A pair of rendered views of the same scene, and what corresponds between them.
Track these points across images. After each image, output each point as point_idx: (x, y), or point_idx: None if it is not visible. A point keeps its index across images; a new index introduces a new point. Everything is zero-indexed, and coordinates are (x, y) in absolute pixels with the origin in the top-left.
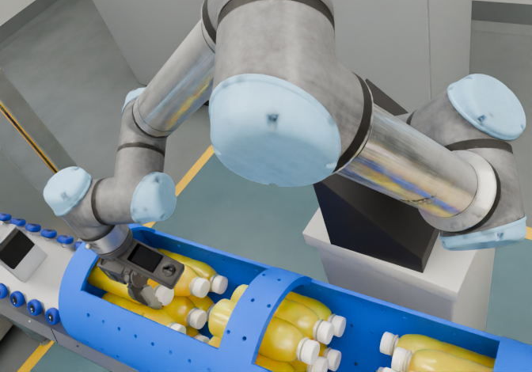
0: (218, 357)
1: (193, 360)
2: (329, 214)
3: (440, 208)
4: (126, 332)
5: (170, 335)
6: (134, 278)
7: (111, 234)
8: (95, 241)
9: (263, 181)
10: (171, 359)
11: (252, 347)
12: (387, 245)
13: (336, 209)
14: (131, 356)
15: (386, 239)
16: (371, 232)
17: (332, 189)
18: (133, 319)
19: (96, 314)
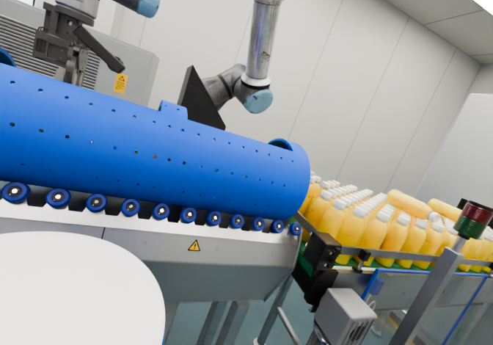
0: (161, 114)
1: (139, 116)
2: (188, 97)
3: (265, 68)
4: (52, 93)
5: (114, 100)
6: (81, 53)
7: (97, 1)
8: None
9: None
10: (112, 116)
11: (185, 113)
12: (212, 118)
13: (195, 92)
14: (48, 118)
15: (213, 114)
16: (207, 109)
17: (199, 78)
18: (65, 85)
19: (1, 75)
